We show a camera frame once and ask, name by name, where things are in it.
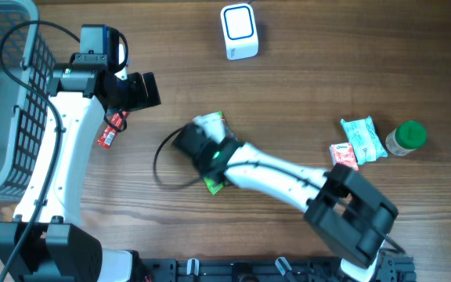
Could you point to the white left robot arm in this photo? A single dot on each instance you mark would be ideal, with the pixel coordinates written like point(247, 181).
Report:
point(44, 241)

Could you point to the grey mesh shopping basket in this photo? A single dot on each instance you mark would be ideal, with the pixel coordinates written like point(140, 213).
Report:
point(22, 113)

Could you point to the red tissue pack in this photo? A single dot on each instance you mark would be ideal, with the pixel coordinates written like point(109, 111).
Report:
point(343, 153)

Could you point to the mint green wipes pack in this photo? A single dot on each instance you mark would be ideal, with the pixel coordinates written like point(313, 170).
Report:
point(364, 140)

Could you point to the white barcode scanner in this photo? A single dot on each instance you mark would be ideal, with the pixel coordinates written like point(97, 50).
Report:
point(239, 31)

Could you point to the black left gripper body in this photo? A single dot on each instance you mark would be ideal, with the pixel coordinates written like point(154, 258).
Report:
point(133, 94)

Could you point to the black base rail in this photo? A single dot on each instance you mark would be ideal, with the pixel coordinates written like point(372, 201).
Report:
point(314, 269)

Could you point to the red snack bar wrapper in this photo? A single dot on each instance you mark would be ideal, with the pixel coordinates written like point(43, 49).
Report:
point(109, 133)

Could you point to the green lid jar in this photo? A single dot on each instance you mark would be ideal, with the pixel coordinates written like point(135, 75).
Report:
point(406, 138)

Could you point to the green candy bag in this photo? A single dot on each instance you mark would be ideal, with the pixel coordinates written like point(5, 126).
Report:
point(213, 185)

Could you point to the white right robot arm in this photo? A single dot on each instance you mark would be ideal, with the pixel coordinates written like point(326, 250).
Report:
point(351, 216)

